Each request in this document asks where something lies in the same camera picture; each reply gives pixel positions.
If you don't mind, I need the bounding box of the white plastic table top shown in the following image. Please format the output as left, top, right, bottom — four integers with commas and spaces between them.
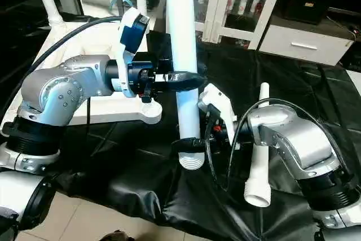
0, 17, 164, 126

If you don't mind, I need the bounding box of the black plastic mat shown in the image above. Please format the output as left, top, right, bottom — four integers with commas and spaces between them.
0, 4, 361, 241

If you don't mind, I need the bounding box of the white glass-door cabinet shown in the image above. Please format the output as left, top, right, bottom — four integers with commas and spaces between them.
192, 0, 289, 50

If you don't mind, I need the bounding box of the white drawer unit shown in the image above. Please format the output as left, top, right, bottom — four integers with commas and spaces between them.
258, 23, 355, 67

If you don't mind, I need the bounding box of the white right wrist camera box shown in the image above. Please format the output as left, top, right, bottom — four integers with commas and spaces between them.
197, 82, 236, 147

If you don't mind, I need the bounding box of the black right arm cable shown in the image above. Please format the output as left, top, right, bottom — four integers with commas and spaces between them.
204, 98, 345, 192

